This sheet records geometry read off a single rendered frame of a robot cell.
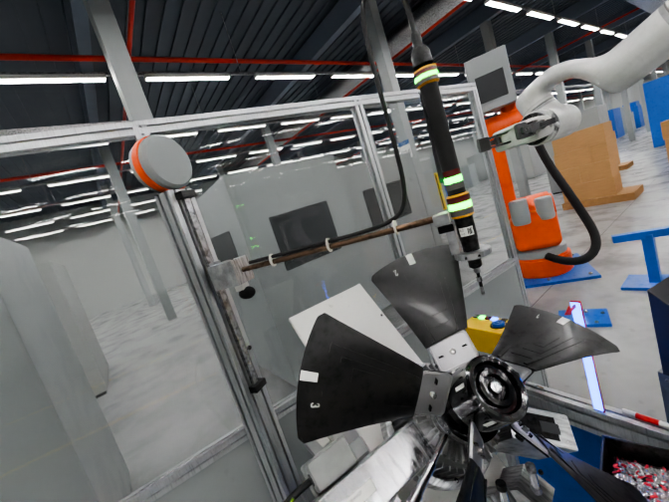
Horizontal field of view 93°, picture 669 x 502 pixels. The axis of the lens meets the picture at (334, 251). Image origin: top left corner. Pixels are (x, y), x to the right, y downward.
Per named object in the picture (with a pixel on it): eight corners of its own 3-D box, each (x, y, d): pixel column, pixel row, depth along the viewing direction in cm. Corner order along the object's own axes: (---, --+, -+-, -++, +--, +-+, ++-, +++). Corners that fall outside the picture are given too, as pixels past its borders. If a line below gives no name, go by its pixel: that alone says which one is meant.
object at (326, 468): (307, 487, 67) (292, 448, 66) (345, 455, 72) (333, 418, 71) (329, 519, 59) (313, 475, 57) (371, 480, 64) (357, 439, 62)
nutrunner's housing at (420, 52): (466, 271, 63) (402, 34, 57) (466, 266, 66) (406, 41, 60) (487, 267, 61) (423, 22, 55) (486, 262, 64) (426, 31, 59)
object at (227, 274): (212, 294, 89) (202, 266, 88) (229, 286, 95) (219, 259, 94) (240, 288, 84) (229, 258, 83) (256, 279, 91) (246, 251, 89)
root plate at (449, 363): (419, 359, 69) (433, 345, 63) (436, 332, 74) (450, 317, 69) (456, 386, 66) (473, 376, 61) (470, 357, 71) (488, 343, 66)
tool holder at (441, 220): (443, 266, 62) (430, 218, 61) (446, 256, 69) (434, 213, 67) (493, 256, 59) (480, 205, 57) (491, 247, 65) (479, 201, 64)
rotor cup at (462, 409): (418, 409, 64) (448, 388, 54) (446, 357, 73) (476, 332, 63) (484, 463, 60) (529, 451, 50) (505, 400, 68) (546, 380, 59)
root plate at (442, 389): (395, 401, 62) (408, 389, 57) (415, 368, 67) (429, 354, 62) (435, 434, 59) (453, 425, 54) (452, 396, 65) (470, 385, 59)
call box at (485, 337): (465, 351, 117) (458, 325, 115) (481, 339, 122) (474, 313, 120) (508, 363, 103) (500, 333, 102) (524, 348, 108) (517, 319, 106)
